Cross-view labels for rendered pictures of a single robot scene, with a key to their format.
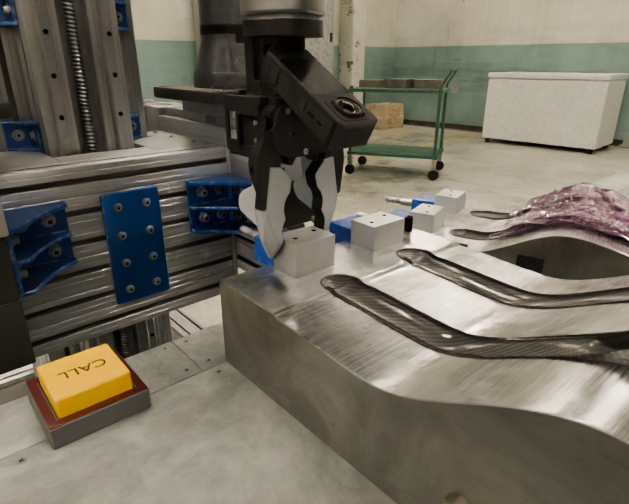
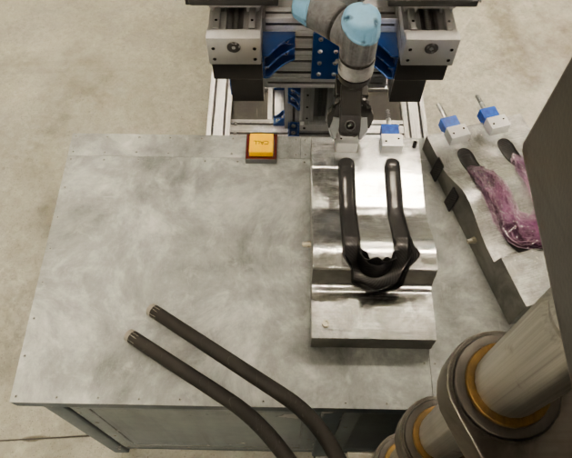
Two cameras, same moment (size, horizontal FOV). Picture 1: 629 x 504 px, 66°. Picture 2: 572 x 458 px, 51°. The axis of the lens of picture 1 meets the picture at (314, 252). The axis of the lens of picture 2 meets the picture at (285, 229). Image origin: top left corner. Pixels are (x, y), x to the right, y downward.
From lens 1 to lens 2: 1.14 m
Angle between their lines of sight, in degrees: 49
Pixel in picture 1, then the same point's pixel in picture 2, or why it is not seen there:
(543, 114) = not seen: outside the picture
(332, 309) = (330, 174)
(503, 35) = not seen: outside the picture
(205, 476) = (275, 196)
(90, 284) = (299, 66)
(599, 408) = (319, 245)
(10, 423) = (239, 144)
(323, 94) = (346, 115)
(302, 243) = (340, 143)
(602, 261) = (470, 214)
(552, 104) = not seen: outside the picture
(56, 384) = (252, 144)
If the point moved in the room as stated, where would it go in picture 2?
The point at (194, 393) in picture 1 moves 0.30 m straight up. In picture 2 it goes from (291, 166) to (292, 84)
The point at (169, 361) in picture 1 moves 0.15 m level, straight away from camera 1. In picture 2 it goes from (293, 146) to (314, 105)
